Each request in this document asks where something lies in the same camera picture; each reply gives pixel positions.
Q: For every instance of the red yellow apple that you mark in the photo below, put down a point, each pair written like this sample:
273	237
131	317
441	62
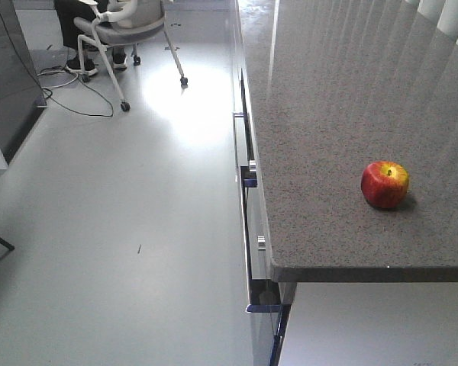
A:
384	184

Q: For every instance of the grey stone kitchen counter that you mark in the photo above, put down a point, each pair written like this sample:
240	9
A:
330	87

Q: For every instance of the grey white wheeled chair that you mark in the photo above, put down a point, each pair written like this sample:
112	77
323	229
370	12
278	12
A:
125	23

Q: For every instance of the dark grey cabinet panel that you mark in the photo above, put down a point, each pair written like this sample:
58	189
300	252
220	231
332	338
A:
21	97

